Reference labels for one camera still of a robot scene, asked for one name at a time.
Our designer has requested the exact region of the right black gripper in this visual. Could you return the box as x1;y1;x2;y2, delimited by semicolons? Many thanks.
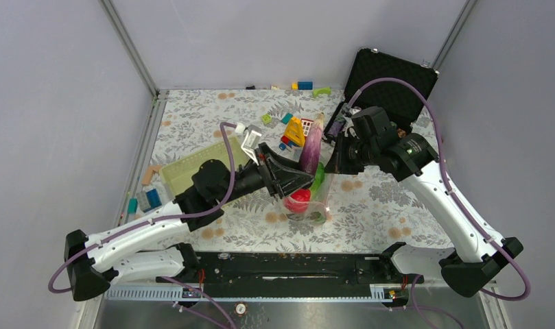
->
324;130;379;175

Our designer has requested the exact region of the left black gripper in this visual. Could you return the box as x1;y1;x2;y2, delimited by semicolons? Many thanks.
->
217;143;315;205

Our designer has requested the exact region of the red toy apple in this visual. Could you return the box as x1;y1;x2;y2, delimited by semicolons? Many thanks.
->
283;189;311;213

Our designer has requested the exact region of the purple toy eggplant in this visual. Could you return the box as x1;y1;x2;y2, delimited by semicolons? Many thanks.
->
300;112;325;175

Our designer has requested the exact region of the green toy leaf vegetable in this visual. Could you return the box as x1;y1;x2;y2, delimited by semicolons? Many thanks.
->
309;162;325;193

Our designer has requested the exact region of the clear pink dotted zip bag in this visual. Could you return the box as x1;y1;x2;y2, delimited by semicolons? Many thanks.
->
275;174;333;225

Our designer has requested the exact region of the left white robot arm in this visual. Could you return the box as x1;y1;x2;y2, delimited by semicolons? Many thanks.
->
61;124;314;302

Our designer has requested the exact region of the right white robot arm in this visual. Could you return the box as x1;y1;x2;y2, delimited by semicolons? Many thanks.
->
325;106;523;297

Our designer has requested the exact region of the floral table mat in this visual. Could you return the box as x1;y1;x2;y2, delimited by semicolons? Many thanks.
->
150;90;451;254

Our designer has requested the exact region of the yellow toy block sailboat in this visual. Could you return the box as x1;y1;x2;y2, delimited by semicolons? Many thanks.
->
279;117;305;150

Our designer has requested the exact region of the red white window block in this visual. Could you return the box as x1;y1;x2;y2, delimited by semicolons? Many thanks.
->
300;119;314;137

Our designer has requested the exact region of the teal toy block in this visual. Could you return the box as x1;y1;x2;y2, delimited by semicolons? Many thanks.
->
281;113;294;125

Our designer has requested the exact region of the small green toy block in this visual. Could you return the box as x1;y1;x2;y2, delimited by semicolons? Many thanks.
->
261;114;272;125

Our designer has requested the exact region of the green arch block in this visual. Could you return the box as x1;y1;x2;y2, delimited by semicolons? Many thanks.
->
312;87;331;98

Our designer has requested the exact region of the black poker chip case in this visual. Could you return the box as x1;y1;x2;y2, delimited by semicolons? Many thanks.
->
322;48;439;145

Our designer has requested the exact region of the blue yellow brick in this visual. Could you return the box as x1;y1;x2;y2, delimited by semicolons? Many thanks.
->
291;81;314;90

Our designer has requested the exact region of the pale green plastic basket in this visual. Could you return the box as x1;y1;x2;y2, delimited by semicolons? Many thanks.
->
160;139;230;199

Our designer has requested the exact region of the blue grey block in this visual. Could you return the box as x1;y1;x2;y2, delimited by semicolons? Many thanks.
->
135;188;162;212

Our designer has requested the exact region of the tan wooden block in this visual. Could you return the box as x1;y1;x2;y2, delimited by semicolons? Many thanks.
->
140;165;163;186

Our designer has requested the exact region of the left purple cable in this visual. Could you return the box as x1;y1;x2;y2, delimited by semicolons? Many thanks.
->
47;121;239;329

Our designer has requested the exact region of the purple cable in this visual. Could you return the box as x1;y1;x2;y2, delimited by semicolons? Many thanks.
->
47;121;239;329
345;77;532;329

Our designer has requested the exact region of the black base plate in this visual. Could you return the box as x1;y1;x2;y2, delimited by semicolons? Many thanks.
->
111;243;423;301

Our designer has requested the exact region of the teal block at rail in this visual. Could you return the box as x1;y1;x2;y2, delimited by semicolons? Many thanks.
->
126;198;138;214

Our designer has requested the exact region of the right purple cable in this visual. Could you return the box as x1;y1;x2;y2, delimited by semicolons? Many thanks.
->
345;77;532;329

